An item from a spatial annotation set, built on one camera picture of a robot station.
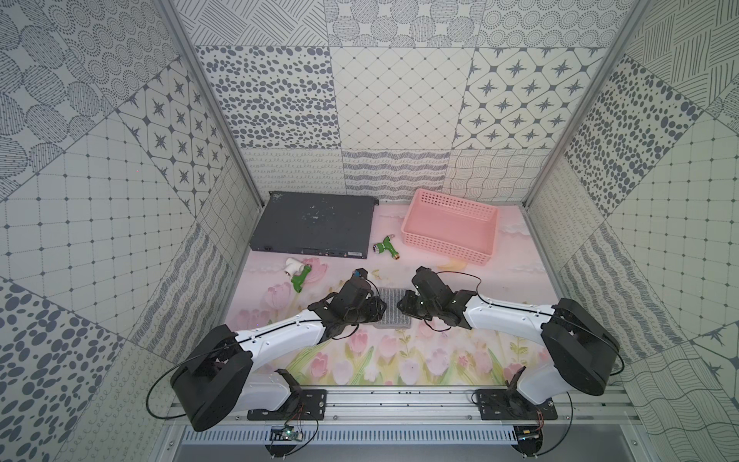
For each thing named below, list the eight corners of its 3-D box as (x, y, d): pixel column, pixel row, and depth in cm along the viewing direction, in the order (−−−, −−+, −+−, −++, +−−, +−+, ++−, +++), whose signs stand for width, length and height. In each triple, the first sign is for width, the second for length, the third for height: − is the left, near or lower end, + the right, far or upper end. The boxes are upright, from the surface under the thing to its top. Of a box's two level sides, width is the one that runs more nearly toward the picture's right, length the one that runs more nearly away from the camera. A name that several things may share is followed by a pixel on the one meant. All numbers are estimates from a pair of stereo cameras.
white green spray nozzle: (275, 285, 98) (272, 280, 96) (289, 261, 105) (287, 257, 102) (299, 292, 96) (298, 288, 94) (313, 267, 103) (311, 263, 101)
